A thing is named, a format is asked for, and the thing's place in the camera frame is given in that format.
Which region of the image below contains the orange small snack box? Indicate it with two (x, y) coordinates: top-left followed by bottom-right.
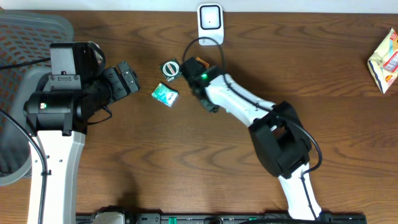
(196, 57), (210, 68)

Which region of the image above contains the teal small snack packet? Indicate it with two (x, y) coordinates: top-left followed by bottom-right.
(151, 83), (179, 107)

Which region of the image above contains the dark green round-label box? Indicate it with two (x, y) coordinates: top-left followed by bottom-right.
(159, 58), (182, 82)

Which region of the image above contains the yellow snack chip bag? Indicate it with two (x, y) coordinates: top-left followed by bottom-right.
(367, 28), (397, 94)

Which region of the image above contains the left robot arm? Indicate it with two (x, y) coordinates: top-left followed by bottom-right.
(24, 42), (141, 223)

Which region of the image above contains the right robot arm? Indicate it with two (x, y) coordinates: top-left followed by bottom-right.
(180, 58), (322, 221)

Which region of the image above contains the white barcode scanner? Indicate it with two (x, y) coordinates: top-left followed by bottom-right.
(197, 3), (224, 46)

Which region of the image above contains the black plastic mesh basket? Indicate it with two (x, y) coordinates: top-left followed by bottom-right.
(1, 11), (74, 185)

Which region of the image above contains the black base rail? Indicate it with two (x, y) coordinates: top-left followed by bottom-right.
(76, 205), (368, 224)

